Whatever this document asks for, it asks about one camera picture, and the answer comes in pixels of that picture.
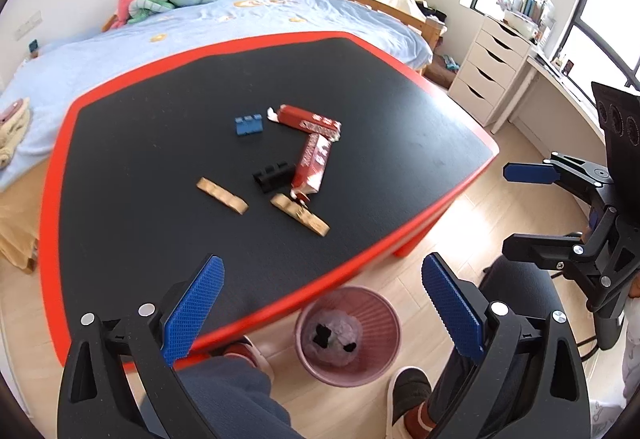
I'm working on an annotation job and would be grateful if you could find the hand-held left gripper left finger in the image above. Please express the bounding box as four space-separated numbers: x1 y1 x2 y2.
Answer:
57 255 226 439

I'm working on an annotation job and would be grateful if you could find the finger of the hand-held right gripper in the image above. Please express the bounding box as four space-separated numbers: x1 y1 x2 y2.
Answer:
503 152 614 193
502 229 608 291

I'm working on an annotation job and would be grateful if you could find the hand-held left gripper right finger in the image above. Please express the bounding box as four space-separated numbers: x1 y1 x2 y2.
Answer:
421 253 593 439

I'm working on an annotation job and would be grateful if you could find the person's right forearm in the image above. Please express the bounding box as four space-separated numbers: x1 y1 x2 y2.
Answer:
621 269 640 402

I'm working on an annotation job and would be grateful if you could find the person's left slipper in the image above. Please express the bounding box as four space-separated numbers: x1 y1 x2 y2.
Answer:
222 336 276 380

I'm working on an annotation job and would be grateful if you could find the person's slipper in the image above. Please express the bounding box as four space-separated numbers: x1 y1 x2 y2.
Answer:
222 336 276 380
386 366 433 439

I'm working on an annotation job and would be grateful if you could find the pink mesh waste bin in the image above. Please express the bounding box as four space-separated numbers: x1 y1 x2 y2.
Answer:
294 286 402 387

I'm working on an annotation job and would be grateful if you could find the person's right slipper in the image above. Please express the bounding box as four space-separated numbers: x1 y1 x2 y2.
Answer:
386 366 433 439

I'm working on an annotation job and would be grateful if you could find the white desk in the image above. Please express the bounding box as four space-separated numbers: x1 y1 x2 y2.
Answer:
492 54 608 154

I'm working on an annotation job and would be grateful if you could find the person's left leg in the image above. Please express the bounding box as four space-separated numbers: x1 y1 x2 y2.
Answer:
172 354 301 439

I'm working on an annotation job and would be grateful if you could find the person's leg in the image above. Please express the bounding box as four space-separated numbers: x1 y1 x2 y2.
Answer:
425 359 481 439
172 354 301 439

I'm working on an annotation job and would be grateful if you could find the person's right leg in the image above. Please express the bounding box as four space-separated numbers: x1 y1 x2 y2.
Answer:
425 359 481 439

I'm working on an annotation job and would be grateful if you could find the white drawer unit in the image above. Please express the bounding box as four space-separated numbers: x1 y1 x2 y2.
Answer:
447 14 538 127

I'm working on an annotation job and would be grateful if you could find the left wooden block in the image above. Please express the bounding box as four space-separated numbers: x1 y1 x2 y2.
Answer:
196 177 249 214

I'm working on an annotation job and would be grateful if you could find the wooden block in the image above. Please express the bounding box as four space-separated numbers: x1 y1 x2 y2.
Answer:
270 194 331 237
196 177 249 214

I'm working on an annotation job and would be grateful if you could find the brown floor box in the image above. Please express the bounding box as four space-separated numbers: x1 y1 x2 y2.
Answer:
425 51 461 87

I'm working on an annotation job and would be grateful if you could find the right wooden block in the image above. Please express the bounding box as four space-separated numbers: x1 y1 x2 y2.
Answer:
270 194 331 237

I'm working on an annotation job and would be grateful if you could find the row of books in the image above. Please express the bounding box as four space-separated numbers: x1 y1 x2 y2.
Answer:
495 0 557 42

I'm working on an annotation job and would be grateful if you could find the black table with red edge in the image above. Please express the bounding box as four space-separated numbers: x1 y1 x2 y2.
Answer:
37 31 501 375

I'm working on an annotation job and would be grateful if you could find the black bag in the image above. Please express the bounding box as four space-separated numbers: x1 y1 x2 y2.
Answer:
417 1 448 27

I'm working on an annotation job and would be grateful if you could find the red snack wrapper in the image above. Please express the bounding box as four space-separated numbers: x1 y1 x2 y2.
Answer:
267 104 343 142
290 134 333 207

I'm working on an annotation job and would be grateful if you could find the blue plastic block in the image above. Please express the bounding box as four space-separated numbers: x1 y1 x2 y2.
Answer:
234 113 265 137

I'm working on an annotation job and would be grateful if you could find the beige plush toy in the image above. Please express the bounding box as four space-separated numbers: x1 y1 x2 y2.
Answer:
0 98 31 170

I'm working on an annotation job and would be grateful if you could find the bed with blue sheet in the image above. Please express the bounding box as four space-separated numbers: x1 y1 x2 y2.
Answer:
0 0 446 275

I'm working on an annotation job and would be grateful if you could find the green striped plush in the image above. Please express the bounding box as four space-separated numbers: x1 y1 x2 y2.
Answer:
127 0 173 24

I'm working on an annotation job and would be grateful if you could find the white wall switch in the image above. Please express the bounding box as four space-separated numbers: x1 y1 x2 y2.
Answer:
14 11 43 40

